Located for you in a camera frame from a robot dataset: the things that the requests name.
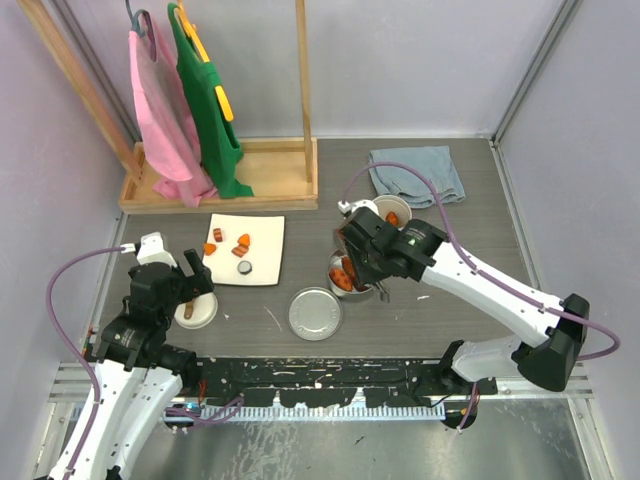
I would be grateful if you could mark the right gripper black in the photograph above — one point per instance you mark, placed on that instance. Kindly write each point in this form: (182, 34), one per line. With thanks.
(368, 276)

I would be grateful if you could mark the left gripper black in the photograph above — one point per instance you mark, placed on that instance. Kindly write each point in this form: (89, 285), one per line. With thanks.
(196, 283)

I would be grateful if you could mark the round metal tin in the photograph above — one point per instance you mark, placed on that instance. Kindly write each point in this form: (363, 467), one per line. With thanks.
(353, 295)

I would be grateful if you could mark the white cylindrical container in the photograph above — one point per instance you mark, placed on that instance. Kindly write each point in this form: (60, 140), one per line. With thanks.
(392, 203)

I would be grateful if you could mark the orange fried chicken piece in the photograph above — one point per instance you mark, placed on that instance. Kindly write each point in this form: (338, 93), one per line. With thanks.
(341, 279)

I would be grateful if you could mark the blue cloth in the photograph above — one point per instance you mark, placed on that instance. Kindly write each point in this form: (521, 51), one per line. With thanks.
(432, 162)

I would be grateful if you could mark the metal tongs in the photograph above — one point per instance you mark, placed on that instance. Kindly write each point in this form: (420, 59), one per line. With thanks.
(381, 290)

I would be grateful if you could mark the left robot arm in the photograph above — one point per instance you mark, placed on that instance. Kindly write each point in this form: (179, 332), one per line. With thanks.
(137, 373)

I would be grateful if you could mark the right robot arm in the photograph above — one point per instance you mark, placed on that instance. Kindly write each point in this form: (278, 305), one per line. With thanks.
(547, 333)

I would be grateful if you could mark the small orange carrot piece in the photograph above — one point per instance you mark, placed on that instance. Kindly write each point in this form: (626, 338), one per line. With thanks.
(210, 248)

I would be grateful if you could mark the brown fried piece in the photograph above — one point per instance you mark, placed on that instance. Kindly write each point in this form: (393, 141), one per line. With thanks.
(348, 268)

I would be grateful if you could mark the orange shrimp piece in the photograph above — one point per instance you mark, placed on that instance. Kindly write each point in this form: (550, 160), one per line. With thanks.
(392, 218)

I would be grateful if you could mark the orange striped sushi piece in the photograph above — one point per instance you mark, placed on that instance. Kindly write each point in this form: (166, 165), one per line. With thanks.
(240, 250)

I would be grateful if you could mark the white rice roll piece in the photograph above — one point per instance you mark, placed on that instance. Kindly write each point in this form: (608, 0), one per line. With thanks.
(245, 267)

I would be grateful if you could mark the orange triangular food piece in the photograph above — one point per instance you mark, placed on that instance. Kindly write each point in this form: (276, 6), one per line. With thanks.
(244, 239)

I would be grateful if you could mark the white square plate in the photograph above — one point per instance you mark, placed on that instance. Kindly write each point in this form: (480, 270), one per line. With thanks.
(265, 249)

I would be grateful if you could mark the round metal tin lid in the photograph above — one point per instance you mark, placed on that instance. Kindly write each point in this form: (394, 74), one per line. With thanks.
(314, 314)

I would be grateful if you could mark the green apron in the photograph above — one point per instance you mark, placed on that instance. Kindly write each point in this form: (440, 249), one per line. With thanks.
(219, 147)

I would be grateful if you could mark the wooden clothes rack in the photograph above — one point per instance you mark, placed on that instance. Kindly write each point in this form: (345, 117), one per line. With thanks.
(283, 172)

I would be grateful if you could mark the pink apron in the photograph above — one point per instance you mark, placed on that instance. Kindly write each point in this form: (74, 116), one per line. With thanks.
(167, 128)

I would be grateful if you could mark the yellow hanger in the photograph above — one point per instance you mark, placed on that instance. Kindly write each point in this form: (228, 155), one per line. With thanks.
(191, 32)

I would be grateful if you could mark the grey hanger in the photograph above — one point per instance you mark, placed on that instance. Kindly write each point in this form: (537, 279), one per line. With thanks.
(142, 25)

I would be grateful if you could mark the white lid brown handle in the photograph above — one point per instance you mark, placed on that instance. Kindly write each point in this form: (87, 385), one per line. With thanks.
(198, 312)

